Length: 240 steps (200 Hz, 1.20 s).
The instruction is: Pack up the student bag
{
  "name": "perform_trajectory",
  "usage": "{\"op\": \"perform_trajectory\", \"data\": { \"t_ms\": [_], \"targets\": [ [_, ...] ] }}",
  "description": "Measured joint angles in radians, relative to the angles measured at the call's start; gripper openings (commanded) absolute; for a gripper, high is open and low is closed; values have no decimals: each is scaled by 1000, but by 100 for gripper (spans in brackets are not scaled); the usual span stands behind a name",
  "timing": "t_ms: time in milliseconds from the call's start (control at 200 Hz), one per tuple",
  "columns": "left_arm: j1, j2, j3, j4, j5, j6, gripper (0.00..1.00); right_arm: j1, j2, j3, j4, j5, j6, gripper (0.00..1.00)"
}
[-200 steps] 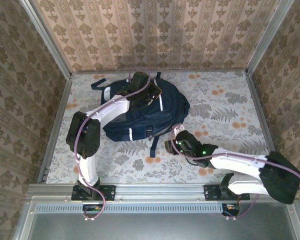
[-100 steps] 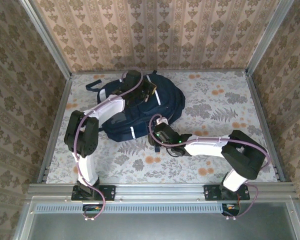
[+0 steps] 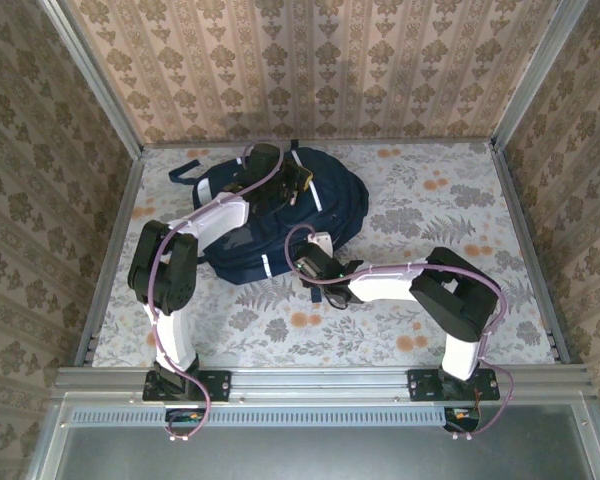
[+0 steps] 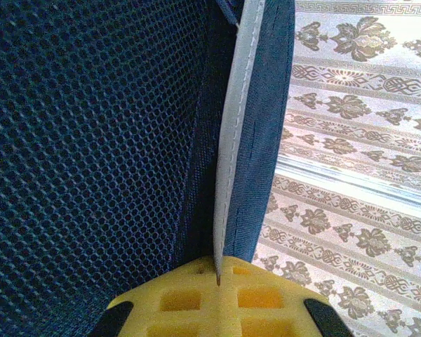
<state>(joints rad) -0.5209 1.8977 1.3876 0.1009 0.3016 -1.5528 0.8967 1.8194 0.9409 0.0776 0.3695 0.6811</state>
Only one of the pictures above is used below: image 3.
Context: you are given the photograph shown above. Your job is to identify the navy blue backpack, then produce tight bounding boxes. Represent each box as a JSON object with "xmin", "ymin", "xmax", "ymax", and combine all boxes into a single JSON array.
[{"xmin": 168, "ymin": 141, "xmax": 370, "ymax": 304}]

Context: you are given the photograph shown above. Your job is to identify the grey metal sheet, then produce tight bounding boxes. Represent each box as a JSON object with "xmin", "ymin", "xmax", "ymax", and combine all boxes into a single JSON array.
[{"xmin": 27, "ymin": 394, "xmax": 600, "ymax": 480}]

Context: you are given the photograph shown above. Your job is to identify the black connector board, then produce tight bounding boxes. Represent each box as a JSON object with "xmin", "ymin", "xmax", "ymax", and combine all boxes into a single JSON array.
[
  {"xmin": 163, "ymin": 407, "xmax": 207, "ymax": 435},
  {"xmin": 443, "ymin": 405, "xmax": 482, "ymax": 434}
]

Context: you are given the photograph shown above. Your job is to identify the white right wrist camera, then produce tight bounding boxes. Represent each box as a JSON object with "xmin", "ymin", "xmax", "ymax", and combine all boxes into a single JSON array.
[{"xmin": 312, "ymin": 230, "xmax": 335, "ymax": 257}]

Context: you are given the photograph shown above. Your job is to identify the aluminium mounting rail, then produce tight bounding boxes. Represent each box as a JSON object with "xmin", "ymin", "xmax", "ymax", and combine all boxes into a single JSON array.
[{"xmin": 54, "ymin": 366, "xmax": 594, "ymax": 401}]

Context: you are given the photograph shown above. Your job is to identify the aluminium back rail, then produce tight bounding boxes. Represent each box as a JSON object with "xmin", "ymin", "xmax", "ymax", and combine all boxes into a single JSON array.
[{"xmin": 140, "ymin": 137, "xmax": 499, "ymax": 150}]

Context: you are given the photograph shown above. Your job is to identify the grey slotted cable duct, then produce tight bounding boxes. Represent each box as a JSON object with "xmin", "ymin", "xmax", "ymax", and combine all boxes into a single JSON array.
[{"xmin": 69, "ymin": 405, "xmax": 476, "ymax": 427}]

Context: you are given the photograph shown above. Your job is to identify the aluminium side rail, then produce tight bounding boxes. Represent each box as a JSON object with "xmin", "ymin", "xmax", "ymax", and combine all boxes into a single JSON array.
[
  {"xmin": 74, "ymin": 149, "xmax": 146, "ymax": 369},
  {"xmin": 496, "ymin": 148, "xmax": 572, "ymax": 365}
]

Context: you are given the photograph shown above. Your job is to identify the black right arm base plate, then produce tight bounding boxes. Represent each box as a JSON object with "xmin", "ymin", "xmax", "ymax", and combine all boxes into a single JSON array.
[{"xmin": 407, "ymin": 368, "xmax": 501, "ymax": 403}]

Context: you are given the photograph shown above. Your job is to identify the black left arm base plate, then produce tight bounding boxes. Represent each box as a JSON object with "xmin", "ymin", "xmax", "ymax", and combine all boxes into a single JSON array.
[{"xmin": 142, "ymin": 369, "xmax": 232, "ymax": 404}]

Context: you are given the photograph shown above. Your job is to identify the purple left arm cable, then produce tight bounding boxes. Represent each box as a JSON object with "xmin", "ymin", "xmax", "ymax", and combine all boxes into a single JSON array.
[{"xmin": 147, "ymin": 141, "xmax": 285, "ymax": 442}]

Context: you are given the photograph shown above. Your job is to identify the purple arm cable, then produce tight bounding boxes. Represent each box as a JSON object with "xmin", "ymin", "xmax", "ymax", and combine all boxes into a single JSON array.
[
  {"xmin": 284, "ymin": 224, "xmax": 516, "ymax": 441},
  {"xmin": 147, "ymin": 141, "xmax": 285, "ymax": 442}
]

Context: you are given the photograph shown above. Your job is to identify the aluminium corner post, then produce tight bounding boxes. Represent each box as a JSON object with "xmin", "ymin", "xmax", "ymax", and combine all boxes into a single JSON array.
[
  {"xmin": 492, "ymin": 0, "xmax": 589, "ymax": 151},
  {"xmin": 39, "ymin": 0, "xmax": 144, "ymax": 156}
]

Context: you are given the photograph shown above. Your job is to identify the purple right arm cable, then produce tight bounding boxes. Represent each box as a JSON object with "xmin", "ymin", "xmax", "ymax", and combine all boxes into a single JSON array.
[{"xmin": 284, "ymin": 224, "xmax": 516, "ymax": 441}]

